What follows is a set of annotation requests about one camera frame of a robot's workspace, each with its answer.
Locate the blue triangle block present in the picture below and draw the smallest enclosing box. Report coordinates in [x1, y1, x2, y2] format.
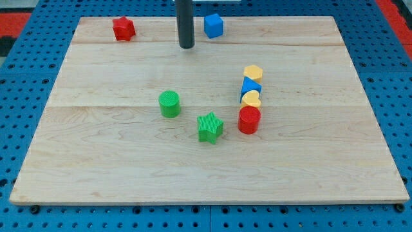
[239, 77, 262, 102]

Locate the green star block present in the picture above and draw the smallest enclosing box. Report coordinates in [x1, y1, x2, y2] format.
[197, 112, 224, 144]

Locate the green cylinder block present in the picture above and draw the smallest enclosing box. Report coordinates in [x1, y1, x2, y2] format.
[158, 90, 181, 118]

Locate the red cylinder block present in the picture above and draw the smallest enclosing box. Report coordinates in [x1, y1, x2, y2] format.
[238, 106, 261, 135]

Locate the yellow heart block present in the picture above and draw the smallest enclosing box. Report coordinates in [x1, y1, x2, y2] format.
[241, 90, 261, 109]

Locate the yellow hexagon block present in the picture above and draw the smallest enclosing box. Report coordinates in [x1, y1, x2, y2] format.
[243, 64, 263, 83]

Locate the light wooden board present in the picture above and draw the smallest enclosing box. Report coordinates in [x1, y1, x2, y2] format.
[10, 16, 409, 206]

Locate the blue cube block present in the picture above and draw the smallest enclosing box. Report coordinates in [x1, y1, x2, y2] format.
[203, 14, 223, 39]

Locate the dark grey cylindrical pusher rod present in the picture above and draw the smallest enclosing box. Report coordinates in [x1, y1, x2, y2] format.
[175, 0, 195, 49]

